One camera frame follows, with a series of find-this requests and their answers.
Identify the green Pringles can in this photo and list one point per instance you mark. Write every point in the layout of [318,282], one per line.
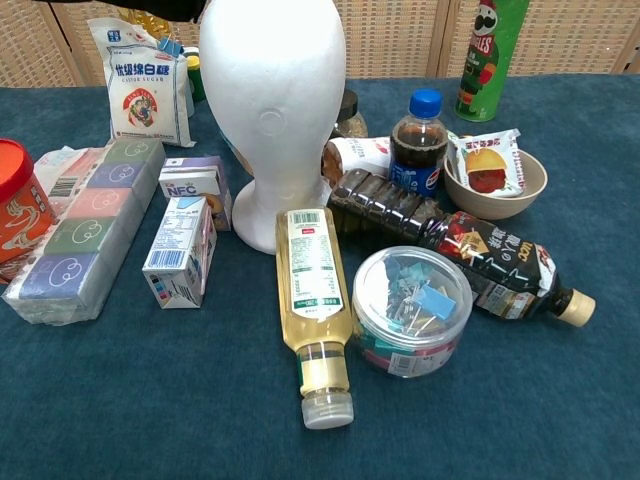
[485,65]

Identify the white foam mannequin head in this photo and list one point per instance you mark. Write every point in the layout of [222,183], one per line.
[272,100]

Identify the blue velvet tablecloth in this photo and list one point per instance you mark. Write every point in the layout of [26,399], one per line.
[150,400]

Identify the glass jar with black lid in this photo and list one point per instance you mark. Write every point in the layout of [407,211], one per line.
[352,120]

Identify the beige round bowl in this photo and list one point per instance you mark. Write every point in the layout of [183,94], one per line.
[500,205]

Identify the white rolled snack packet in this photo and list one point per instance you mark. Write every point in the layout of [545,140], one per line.
[362,150]

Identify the multicolour tissue pack bundle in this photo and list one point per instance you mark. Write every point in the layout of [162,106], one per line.
[85,225]

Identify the pale yellow liquid bottle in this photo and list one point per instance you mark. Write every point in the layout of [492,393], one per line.
[310,280]

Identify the purple NFC juice carton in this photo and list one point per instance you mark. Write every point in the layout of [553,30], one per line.
[192,182]

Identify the red orange paper tub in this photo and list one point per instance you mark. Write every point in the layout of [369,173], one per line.
[20,210]

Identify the white plastic wipes pack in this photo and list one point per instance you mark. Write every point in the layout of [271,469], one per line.
[65,165]

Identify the white snack cake packet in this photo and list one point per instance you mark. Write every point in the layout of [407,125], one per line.
[487,165]

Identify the small Pepsi cola bottle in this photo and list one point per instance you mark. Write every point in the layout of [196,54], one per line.
[419,150]

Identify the white blue drink carton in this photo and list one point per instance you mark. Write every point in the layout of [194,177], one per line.
[172,250]

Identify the woven rattan folding screen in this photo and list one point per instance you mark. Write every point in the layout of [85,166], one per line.
[410,35]

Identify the white caster sugar bag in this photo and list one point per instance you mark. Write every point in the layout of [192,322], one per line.
[142,95]

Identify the clear tub of binder clips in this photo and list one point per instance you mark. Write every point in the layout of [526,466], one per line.
[410,300]

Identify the blue binder clip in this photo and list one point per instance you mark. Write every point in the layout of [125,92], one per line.
[171,46]

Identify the black UCC coffee bottle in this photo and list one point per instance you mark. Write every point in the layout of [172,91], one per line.
[480,250]

